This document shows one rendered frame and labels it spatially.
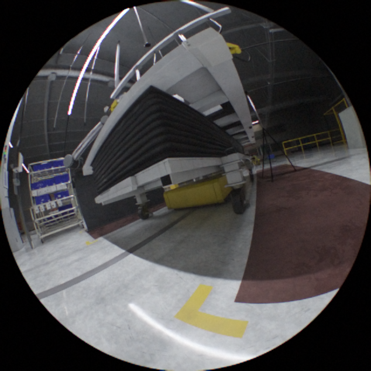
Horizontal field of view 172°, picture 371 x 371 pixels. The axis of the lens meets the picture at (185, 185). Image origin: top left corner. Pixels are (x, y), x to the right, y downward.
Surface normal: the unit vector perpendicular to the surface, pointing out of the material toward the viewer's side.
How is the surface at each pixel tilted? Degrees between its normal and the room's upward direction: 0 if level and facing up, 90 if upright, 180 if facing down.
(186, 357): 0
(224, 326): 0
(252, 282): 0
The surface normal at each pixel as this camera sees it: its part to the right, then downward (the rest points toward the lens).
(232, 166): -0.54, 0.20
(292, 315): -0.28, -0.96
